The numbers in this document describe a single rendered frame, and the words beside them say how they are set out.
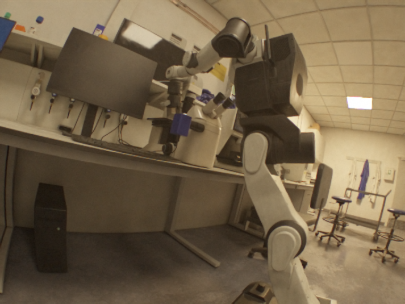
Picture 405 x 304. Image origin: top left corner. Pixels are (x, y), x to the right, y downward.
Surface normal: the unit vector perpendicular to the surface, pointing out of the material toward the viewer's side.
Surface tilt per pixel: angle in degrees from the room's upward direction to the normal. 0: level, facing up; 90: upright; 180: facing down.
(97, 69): 86
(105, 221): 90
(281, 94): 116
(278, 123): 90
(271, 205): 90
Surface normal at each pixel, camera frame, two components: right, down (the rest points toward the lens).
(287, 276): -0.54, 0.27
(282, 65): -0.65, -0.15
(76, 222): 0.68, 0.13
